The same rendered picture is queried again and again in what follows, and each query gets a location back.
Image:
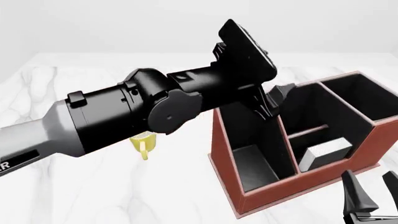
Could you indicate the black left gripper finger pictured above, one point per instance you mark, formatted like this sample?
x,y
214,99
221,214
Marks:
x,y
281,91
262,105

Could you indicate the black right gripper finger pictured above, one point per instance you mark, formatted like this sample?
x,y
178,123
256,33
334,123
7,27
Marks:
x,y
357,193
392,184

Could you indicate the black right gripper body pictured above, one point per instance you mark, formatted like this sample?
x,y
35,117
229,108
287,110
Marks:
x,y
373,218

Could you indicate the grey and black left robot arm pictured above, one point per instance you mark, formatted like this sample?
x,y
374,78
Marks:
x,y
102,116

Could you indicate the red-brown desk caddy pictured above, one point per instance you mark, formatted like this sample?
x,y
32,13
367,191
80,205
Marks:
x,y
314,186

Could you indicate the black book with white pages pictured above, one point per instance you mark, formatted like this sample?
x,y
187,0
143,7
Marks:
x,y
323,154

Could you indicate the black flat plate on stalk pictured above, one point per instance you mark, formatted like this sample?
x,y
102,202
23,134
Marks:
x,y
245,53

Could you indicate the yellow mug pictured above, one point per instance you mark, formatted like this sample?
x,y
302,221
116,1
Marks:
x,y
146,143

